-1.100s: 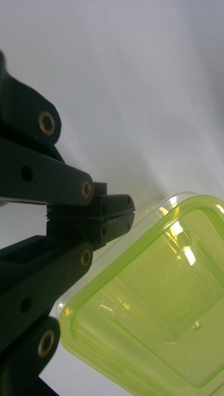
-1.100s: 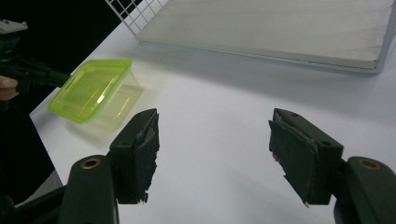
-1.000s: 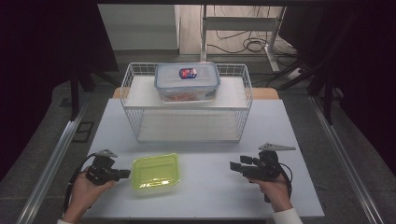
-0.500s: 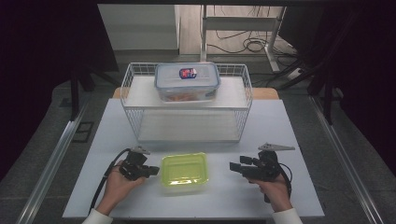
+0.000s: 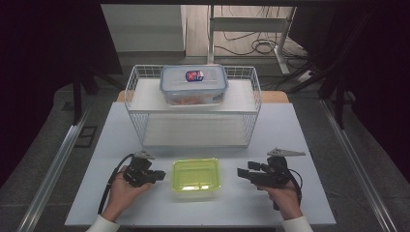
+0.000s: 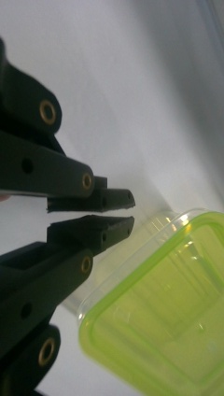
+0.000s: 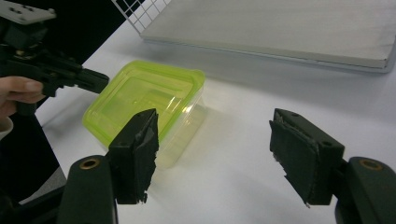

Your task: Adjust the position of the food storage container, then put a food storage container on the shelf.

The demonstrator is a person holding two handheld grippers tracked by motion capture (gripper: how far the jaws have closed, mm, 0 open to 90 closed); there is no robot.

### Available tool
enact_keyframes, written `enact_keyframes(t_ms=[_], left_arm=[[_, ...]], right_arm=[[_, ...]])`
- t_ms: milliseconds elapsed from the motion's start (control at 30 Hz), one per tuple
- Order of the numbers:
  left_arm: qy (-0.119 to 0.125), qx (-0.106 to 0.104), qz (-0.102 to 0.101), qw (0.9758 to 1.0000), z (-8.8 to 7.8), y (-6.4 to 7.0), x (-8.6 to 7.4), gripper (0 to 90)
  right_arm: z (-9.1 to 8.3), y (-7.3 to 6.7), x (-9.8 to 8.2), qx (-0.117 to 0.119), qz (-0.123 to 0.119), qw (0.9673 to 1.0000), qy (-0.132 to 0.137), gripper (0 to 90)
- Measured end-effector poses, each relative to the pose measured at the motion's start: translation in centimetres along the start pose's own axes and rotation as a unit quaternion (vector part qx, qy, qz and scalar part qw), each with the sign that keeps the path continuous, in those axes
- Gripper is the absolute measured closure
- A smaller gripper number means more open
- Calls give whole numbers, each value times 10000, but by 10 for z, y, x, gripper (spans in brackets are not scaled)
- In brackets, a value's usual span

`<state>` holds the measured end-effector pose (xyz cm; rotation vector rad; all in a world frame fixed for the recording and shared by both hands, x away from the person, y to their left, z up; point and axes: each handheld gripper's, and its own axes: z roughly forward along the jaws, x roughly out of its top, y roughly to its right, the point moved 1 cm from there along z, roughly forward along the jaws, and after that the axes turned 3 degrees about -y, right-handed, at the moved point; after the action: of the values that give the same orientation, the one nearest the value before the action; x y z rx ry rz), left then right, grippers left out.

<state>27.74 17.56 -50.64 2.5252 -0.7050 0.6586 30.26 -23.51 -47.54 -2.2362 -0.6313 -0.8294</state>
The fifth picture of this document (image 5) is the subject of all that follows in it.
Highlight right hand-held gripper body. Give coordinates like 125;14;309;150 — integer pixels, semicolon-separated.
252;147;307;189

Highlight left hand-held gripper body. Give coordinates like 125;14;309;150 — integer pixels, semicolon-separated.
122;149;157;189

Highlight green lidded food container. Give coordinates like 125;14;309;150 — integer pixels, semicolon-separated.
170;158;222;198

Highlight white wire rack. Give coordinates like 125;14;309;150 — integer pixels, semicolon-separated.
124;64;263;149

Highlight clear lidded food container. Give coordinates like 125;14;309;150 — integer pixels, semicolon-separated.
159;64;230;107

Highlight person's right hand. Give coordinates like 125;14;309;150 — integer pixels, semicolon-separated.
257;180;304;221

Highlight person's left hand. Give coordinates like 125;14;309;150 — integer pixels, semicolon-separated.
102;175;155;223

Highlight black stand leg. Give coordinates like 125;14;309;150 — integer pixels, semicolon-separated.
334;72;346;131

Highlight white power strip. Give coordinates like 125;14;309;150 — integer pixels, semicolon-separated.
295;70;316;84

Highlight white cabinet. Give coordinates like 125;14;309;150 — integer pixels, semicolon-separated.
101;4;188;54

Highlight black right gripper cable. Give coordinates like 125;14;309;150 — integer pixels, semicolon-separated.
273;168;305;212

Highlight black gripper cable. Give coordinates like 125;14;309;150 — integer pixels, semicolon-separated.
273;168;305;212
97;153;136;216

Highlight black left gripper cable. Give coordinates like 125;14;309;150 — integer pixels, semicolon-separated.
97;153;136;216

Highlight aluminium rail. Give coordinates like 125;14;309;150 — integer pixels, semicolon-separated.
16;108;92;232
319;99;400;232

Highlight black floor cables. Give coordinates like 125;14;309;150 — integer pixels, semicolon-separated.
214;5;308;56

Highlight white metal desk frame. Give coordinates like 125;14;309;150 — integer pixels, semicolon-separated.
206;4;298;75

